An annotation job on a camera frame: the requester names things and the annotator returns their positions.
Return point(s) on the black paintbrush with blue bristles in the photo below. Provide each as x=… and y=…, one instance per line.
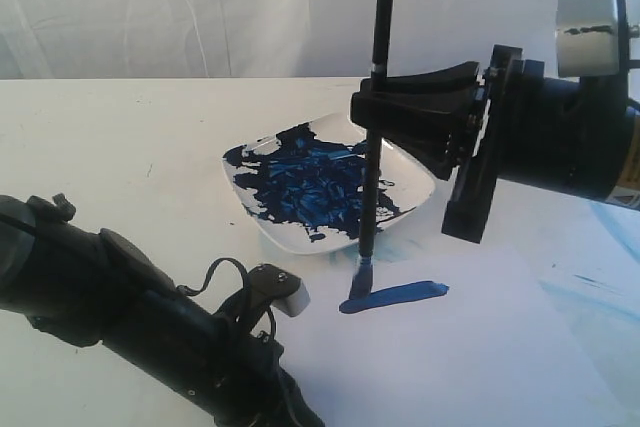
x=362, y=280

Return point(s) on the white plate with blue paint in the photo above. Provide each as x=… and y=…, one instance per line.
x=303, y=185

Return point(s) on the white paper sheet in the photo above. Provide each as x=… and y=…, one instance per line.
x=491, y=352

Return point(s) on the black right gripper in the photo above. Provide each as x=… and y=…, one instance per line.
x=531, y=136

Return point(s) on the white backdrop curtain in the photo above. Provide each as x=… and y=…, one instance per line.
x=258, y=38

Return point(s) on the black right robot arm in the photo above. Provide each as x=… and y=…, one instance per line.
x=607, y=168

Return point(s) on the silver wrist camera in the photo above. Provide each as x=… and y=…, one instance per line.
x=273, y=286
x=591, y=38

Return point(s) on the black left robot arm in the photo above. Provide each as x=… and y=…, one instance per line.
x=88, y=288

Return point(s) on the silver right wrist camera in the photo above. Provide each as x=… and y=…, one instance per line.
x=591, y=38

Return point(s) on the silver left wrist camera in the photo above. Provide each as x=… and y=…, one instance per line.
x=273, y=286

